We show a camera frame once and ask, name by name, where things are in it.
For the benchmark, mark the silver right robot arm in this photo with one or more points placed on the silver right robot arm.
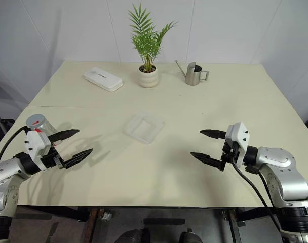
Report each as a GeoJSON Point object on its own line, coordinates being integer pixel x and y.
{"type": "Point", "coordinates": [283, 167]}

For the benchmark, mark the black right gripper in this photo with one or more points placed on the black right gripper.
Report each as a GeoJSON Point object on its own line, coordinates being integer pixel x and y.
{"type": "Point", "coordinates": [231, 152]}

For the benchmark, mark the green palm plant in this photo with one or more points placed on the green palm plant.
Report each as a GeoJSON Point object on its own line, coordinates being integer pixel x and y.
{"type": "Point", "coordinates": [145, 38]}

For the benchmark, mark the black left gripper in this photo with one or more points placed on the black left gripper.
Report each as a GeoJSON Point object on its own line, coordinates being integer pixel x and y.
{"type": "Point", "coordinates": [48, 160]}

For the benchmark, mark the clear plastic container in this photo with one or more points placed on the clear plastic container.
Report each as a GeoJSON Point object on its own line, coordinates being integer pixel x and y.
{"type": "Point", "coordinates": [144, 127]}

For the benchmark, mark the steel watering can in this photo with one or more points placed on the steel watering can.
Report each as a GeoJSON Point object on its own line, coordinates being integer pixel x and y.
{"type": "Point", "coordinates": [193, 74]}

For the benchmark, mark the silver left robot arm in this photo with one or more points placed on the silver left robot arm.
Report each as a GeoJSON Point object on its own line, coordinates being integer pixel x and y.
{"type": "Point", "coordinates": [7, 168]}

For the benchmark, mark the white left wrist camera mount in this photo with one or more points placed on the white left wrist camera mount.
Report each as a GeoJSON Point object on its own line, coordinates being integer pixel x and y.
{"type": "Point", "coordinates": [35, 144]}

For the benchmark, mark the white flat case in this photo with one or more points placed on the white flat case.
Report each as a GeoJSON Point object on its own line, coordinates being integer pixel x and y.
{"type": "Point", "coordinates": [102, 79]}

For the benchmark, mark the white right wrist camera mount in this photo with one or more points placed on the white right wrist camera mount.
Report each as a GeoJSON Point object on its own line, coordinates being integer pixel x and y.
{"type": "Point", "coordinates": [238, 134]}

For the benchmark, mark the white ribbed plant pot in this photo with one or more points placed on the white ribbed plant pot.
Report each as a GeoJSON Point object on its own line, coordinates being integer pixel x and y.
{"type": "Point", "coordinates": [148, 78]}

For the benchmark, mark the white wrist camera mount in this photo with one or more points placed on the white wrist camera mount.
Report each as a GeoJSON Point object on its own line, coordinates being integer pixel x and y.
{"type": "Point", "coordinates": [35, 144]}
{"type": "Point", "coordinates": [238, 134]}

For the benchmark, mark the dark rounded shape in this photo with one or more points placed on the dark rounded shape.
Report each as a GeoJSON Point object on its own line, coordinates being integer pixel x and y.
{"type": "Point", "coordinates": [190, 236]}
{"type": "Point", "coordinates": [133, 236]}

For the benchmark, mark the clear jar with red item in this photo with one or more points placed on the clear jar with red item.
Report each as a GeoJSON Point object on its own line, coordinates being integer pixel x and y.
{"type": "Point", "coordinates": [46, 126]}

